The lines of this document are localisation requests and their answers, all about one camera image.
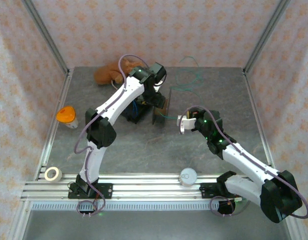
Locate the aluminium corner post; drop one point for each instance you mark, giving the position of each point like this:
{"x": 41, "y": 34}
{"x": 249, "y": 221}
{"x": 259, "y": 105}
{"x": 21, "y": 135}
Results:
{"x": 47, "y": 40}
{"x": 265, "y": 37}

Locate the black two-compartment box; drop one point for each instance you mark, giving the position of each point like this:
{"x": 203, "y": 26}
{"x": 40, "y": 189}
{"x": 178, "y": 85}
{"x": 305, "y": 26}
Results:
{"x": 141, "y": 115}

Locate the brown plush toy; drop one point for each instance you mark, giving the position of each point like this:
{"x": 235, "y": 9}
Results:
{"x": 106, "y": 73}

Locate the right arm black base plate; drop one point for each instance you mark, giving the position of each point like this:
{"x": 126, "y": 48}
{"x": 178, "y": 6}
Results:
{"x": 207, "y": 190}

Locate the orange-lidded white container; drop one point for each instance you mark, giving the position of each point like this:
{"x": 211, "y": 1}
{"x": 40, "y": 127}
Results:
{"x": 66, "y": 116}

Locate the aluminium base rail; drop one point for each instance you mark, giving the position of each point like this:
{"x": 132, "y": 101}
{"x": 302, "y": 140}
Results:
{"x": 149, "y": 188}

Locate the masking tape roll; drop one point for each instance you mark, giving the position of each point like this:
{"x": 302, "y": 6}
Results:
{"x": 53, "y": 174}

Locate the aluminium side rail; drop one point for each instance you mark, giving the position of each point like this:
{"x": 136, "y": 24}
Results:
{"x": 256, "y": 105}
{"x": 61, "y": 100}

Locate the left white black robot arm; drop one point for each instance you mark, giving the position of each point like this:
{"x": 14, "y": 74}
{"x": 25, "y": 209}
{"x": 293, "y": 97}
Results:
{"x": 124, "y": 100}

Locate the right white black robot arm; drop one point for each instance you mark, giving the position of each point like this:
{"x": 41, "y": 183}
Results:
{"x": 246, "y": 160}

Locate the white round cap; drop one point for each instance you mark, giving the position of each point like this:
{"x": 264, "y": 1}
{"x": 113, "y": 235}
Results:
{"x": 188, "y": 176}

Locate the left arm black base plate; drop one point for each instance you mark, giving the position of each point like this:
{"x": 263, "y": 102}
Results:
{"x": 105, "y": 190}

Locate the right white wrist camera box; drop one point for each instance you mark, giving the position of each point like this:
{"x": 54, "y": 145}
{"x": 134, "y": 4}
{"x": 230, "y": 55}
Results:
{"x": 185, "y": 123}

